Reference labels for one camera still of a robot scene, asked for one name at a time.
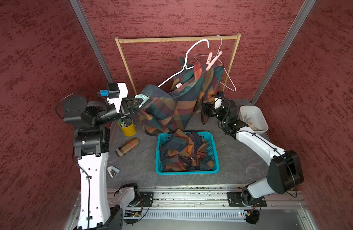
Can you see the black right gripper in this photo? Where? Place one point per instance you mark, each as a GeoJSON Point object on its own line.
{"type": "Point", "coordinates": [209, 108]}

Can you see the aluminium corner post right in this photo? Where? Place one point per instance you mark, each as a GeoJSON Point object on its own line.
{"type": "Point", "coordinates": [290, 36]}

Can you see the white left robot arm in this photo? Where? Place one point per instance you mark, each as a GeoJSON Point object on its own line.
{"type": "Point", "coordinates": [90, 154]}

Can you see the brown cardboard tube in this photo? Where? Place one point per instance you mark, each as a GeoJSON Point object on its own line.
{"type": "Point", "coordinates": [127, 147]}

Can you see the aluminium corner post left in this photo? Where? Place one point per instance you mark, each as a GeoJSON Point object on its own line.
{"type": "Point", "coordinates": [79, 11]}

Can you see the teal plastic basket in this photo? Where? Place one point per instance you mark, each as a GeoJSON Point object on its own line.
{"type": "Point", "coordinates": [212, 151]}

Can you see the wooden clothes rack frame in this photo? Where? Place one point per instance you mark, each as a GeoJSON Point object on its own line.
{"type": "Point", "coordinates": [195, 39]}

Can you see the yellow metal bucket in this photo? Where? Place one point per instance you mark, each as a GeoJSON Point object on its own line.
{"type": "Point", "coordinates": [128, 130]}

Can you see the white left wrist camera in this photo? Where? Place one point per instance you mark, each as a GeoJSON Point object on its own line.
{"type": "Point", "coordinates": [115, 93]}

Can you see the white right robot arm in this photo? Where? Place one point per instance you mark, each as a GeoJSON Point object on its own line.
{"type": "Point", "coordinates": [284, 166]}

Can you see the plaid long-sleeve shirt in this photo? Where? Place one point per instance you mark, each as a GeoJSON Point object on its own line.
{"type": "Point", "coordinates": [185, 152]}

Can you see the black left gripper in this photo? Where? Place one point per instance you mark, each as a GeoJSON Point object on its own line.
{"type": "Point", "coordinates": [130, 109]}

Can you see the aluminium corner post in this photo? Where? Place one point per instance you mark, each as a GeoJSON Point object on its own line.
{"type": "Point", "coordinates": [290, 36]}
{"type": "Point", "coordinates": [79, 11]}

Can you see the mint green clothespin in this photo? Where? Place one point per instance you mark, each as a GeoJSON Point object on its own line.
{"type": "Point", "coordinates": [144, 99]}

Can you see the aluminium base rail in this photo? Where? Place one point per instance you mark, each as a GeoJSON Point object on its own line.
{"type": "Point", "coordinates": [217, 203]}

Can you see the white plastic bin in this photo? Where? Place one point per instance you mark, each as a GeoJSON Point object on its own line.
{"type": "Point", "coordinates": [254, 118]}

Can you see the small white triangular bracket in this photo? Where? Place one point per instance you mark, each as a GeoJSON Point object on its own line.
{"type": "Point", "coordinates": [113, 171]}

